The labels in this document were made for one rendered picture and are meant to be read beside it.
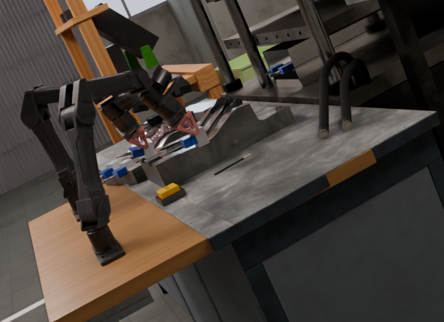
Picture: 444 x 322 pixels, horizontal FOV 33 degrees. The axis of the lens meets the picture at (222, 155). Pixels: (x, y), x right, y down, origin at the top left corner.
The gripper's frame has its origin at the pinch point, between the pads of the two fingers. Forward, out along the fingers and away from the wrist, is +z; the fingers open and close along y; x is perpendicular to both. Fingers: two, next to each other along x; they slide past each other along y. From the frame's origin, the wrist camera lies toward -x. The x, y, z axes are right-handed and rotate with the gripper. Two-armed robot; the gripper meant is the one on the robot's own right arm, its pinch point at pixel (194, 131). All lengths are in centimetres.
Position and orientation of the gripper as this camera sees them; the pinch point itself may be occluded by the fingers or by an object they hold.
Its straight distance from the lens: 228.8
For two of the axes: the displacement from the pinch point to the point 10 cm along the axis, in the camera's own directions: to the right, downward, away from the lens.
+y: -3.2, -0.7, 9.4
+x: -5.8, 8.1, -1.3
